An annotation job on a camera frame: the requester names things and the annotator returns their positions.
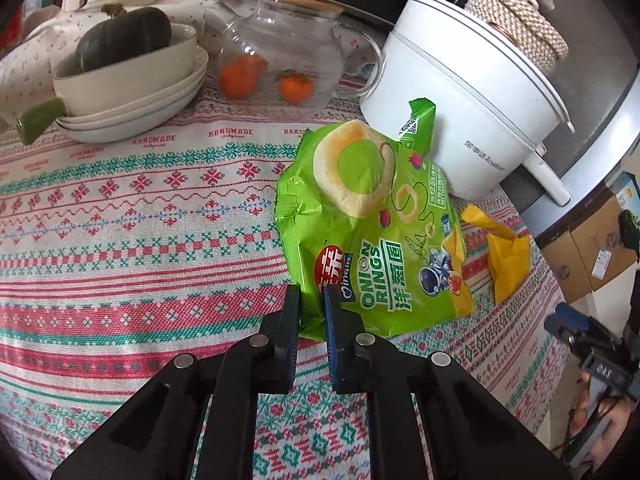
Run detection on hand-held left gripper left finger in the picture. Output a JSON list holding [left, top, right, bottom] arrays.
[[50, 284, 302, 480]]

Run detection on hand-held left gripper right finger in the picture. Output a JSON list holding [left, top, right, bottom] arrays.
[[323, 286, 573, 480]]

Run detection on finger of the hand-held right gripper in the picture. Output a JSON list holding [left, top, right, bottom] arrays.
[[544, 302, 608, 356]]

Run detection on green snack packet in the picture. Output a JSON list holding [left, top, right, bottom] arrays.
[[275, 99, 476, 341]]

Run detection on cardboard box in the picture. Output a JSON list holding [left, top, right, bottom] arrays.
[[540, 195, 640, 303]]

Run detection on yellow wrapper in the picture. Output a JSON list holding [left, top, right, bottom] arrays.
[[460, 204, 532, 306]]

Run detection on blue yellow printed carton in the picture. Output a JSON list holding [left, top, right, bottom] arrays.
[[611, 172, 640, 263]]

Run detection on patterned woven tablecloth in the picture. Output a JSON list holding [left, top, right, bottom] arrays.
[[0, 75, 571, 480]]

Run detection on small orange tangerine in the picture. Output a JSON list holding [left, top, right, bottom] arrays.
[[277, 71, 315, 103], [220, 55, 268, 101]]

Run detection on white electric cooking pot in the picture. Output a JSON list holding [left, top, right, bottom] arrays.
[[360, 0, 576, 206]]

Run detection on white plate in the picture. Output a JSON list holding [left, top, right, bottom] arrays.
[[56, 72, 209, 144], [56, 46, 210, 128]]

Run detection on grey refrigerator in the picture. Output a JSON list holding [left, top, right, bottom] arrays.
[[520, 0, 640, 233]]

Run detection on glass teapot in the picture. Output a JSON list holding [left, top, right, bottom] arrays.
[[205, 0, 383, 111]]

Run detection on stacked white bowls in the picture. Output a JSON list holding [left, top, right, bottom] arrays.
[[17, 22, 198, 143]]

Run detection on woven lidded basket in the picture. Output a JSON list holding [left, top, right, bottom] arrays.
[[465, 0, 570, 73]]

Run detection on dark green squash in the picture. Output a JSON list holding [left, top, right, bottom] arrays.
[[75, 4, 173, 73]]

